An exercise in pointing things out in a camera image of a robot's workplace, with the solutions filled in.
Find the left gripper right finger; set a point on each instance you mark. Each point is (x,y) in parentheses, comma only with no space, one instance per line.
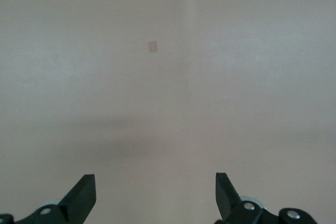
(233,212)

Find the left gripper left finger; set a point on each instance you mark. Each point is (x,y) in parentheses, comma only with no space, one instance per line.
(76,208)

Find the small brown tape patch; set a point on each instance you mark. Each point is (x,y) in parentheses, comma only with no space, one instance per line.
(153,46)

